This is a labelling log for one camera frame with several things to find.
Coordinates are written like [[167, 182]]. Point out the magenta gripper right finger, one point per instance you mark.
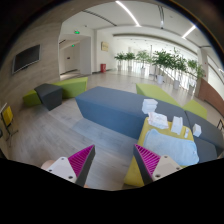
[[152, 166]]

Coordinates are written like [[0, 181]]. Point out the potted plant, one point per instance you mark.
[[195, 71], [162, 60], [120, 57], [179, 66], [129, 57], [143, 57]]

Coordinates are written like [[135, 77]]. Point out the framed wall notice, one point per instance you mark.
[[104, 46]]

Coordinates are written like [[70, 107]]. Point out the dark grey angular seat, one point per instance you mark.
[[50, 95]]

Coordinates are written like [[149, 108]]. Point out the green bench seat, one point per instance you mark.
[[155, 92], [71, 88]]

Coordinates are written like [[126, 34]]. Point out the yellow chair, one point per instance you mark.
[[7, 117]]

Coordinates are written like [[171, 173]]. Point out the potted plant right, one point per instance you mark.
[[195, 71]]

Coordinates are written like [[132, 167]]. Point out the wall-mounted black television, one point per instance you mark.
[[25, 58]]

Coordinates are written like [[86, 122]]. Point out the potted plant far left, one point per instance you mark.
[[120, 57]]

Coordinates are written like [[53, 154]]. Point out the folded white towel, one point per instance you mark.
[[177, 125]]

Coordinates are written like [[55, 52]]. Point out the stack of white towels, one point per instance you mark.
[[149, 105]]

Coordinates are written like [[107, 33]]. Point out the light blue towel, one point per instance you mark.
[[182, 151]]

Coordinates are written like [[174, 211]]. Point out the small white folded cloth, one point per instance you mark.
[[197, 130]]

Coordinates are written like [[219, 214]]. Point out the large blue bench sofa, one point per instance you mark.
[[121, 111]]

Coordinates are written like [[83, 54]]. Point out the crumpled white towel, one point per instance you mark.
[[158, 120]]

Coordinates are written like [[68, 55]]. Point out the green bench seat left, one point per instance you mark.
[[71, 88]]

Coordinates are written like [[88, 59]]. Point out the green seat far right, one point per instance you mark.
[[195, 108]]

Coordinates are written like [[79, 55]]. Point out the green bench seat back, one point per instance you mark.
[[155, 92]]

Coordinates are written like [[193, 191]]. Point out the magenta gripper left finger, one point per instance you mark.
[[75, 168]]

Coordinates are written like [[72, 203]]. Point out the red trash bin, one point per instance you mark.
[[103, 68]]

